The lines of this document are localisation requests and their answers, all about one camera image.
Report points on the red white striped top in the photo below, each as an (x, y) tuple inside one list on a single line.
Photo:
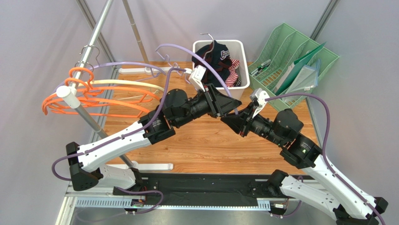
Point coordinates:
[(234, 78)]

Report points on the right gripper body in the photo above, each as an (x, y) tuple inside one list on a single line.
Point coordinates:
[(244, 121)]

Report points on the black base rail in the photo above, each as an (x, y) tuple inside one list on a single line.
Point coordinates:
[(180, 189)]

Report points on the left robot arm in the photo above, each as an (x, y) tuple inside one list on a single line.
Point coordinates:
[(177, 109)]

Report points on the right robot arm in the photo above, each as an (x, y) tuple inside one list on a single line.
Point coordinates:
[(341, 200)]

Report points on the pens in organizer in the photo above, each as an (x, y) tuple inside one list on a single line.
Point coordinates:
[(261, 68)]

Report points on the dark navy garment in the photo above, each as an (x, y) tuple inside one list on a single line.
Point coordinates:
[(219, 59)]

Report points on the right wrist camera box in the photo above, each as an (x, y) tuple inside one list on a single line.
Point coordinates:
[(258, 98)]

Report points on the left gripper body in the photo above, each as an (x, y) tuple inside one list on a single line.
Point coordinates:
[(212, 106)]

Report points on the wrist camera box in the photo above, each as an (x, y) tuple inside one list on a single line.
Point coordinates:
[(258, 98), (195, 77)]

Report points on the white plastic basket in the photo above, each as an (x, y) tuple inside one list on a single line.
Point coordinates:
[(236, 50)]

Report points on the green folder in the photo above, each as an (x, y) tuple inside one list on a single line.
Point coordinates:
[(294, 69)]

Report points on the clear document pouch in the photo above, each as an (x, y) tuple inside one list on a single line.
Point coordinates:
[(306, 80)]

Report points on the metal clothes rack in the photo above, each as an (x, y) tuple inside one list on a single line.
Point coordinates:
[(93, 46)]

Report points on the orange plastic hanger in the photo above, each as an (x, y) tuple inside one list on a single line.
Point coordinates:
[(55, 105)]

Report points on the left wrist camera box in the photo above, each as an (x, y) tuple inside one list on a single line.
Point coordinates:
[(195, 77)]

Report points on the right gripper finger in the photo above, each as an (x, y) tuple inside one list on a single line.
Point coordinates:
[(237, 122), (245, 113)]

